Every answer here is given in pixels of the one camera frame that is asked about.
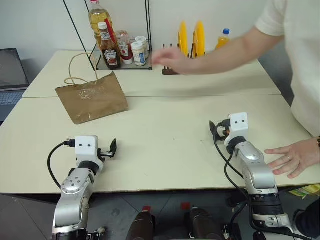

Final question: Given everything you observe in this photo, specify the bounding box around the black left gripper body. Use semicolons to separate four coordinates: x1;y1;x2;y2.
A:
96;147;115;160

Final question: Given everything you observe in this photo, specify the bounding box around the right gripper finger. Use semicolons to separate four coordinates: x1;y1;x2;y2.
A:
209;120;218;138

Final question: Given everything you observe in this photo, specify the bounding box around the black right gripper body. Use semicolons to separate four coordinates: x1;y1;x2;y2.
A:
214;119;231;142

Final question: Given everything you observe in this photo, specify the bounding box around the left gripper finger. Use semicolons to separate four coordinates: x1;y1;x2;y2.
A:
109;138;118;158

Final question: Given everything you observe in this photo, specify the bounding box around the brown paper bag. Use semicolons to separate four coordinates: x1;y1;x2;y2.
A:
54;51;130;125

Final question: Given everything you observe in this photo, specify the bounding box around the person's right hand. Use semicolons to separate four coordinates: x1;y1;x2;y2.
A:
151;48;191;76

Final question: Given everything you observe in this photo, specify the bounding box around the person's left hand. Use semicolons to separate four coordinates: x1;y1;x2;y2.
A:
264;138;320;179

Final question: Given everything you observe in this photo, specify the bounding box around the dark wooden plate rack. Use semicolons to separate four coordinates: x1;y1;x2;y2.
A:
161;43;207;76

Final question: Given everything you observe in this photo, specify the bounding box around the dark brown rounded shape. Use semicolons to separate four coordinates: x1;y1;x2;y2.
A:
183;202;225;240
125;206;156;240

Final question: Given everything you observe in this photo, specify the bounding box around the orange juice bottle blue cap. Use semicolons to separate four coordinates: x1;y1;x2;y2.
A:
215;28;232;51

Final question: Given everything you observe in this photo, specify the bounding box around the glass ketchup bottle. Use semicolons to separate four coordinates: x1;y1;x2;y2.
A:
97;21;122;70

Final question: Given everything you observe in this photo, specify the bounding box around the yellow plate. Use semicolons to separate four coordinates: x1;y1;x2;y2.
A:
193;20;206;58
177;21;189;58

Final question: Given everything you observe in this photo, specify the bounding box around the white seasoning jar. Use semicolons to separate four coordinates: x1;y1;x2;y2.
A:
131;41;147;67
134;35;149;60

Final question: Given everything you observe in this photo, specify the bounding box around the red squeeze ketchup bottle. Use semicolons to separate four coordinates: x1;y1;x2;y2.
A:
116;30;134;65

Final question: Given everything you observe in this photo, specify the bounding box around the yellow green packet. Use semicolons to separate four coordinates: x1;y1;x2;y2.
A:
289;184;320;200

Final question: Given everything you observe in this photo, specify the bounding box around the person's white t-shirt torso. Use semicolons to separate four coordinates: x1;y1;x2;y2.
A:
254;0;320;138

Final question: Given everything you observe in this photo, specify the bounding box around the red plastic stick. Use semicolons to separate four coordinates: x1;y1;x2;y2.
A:
104;17;117;43

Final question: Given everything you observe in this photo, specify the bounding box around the dark fabric object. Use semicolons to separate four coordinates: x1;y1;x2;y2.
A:
292;199;320;239

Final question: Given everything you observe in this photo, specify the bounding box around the dark laptop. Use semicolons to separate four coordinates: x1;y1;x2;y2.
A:
0;47;31;121

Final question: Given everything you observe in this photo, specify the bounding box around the large cooking oil bottle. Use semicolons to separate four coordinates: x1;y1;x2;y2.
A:
88;0;116;48

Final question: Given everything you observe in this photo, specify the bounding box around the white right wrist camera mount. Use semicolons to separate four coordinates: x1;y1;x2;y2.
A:
224;112;249;148

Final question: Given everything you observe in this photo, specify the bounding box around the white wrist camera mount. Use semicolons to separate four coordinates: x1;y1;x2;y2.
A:
74;135;105;173
224;112;249;148

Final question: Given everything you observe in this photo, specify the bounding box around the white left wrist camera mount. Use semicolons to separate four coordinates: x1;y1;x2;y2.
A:
74;135;105;173

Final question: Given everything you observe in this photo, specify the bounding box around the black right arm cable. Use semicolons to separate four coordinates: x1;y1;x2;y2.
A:
213;134;312;240

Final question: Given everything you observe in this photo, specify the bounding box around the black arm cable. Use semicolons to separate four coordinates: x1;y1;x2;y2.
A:
213;134;312;240
47;138;76;191

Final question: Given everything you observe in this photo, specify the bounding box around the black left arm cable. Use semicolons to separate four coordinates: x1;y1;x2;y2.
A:
47;138;76;191

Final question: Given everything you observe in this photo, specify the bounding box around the black wire rack shelf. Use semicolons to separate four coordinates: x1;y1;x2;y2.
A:
62;0;153;72

